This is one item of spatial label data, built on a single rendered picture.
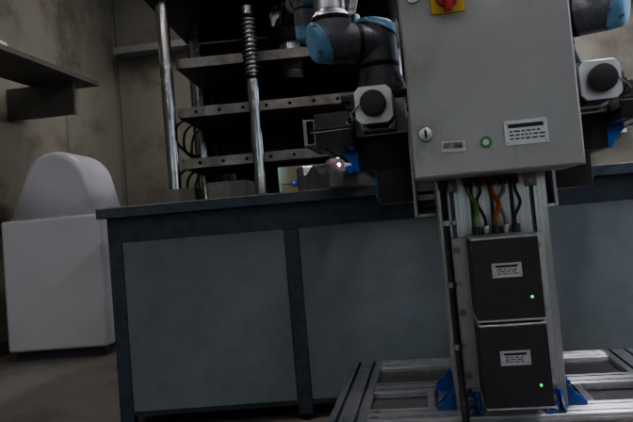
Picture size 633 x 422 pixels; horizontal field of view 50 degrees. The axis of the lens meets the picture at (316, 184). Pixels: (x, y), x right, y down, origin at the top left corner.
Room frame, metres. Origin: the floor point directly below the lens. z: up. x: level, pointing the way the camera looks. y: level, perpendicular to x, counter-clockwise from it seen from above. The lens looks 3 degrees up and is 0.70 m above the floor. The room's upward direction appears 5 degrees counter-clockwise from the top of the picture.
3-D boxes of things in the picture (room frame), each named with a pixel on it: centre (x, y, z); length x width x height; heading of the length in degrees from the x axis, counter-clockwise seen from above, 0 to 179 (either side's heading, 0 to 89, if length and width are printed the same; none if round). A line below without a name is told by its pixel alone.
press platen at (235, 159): (3.59, 0.08, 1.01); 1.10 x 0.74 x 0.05; 87
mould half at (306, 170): (2.56, -0.11, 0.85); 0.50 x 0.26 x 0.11; 14
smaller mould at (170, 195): (2.69, 0.53, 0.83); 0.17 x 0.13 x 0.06; 177
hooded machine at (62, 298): (4.26, 1.60, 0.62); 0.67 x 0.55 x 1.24; 82
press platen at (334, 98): (3.59, 0.08, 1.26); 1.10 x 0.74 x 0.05; 87
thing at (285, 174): (3.46, 0.03, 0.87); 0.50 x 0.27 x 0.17; 177
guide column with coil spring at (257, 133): (3.21, 0.26, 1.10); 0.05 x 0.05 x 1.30
